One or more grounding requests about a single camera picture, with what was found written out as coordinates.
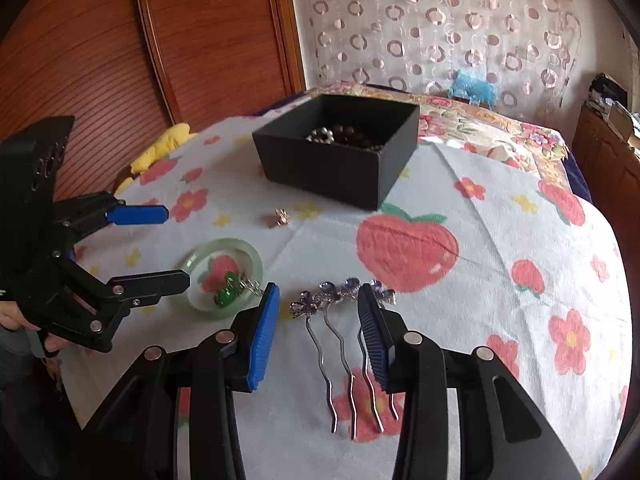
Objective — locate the circle patterned wall curtain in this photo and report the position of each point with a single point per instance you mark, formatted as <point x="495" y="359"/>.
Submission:
<point x="425" y="25"/>

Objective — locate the dark pile of clothes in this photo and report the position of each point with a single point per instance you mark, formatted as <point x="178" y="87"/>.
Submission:
<point x="605" y="90"/>

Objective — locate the green stone earrings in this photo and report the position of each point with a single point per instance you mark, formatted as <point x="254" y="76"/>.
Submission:
<point x="227" y="292"/>

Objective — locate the pale green glass bangle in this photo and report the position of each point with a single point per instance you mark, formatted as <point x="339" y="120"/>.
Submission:
<point x="200" y="305"/>

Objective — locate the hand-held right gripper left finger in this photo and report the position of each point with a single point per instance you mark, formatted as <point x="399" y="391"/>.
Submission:
<point x="262" y="340"/>

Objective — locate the blue plastic bag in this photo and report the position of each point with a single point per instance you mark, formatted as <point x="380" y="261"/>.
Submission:
<point x="472" y="87"/>

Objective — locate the brown wooden wardrobe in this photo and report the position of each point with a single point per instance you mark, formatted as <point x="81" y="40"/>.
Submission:
<point x="150" y="50"/>

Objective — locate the purple flower hair comb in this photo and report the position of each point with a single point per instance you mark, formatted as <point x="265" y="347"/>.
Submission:
<point x="330" y="295"/>

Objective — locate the black cardboard box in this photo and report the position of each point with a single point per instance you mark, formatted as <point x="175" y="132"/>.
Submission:
<point x="345" y="170"/>

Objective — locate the strawberry printed sheet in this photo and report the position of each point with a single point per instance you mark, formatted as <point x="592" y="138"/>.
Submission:
<point x="500" y="240"/>

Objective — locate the yellow plush toy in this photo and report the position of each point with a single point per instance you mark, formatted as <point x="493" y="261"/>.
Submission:
<point x="165" y="145"/>

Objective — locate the navy bed sheet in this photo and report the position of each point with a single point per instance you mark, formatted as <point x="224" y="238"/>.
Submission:
<point x="575" y="180"/>

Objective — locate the person's left hand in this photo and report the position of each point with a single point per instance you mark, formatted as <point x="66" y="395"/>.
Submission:
<point x="52" y="346"/>

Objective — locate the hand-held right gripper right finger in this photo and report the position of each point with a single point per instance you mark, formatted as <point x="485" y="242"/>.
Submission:
<point x="375" y="345"/>

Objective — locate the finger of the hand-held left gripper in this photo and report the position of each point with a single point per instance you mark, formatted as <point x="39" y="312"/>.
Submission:
<point x="137" y="215"/>
<point x="150" y="284"/>

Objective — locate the brown wooden cabinet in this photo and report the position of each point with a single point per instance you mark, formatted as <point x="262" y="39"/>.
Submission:
<point x="610" y="170"/>

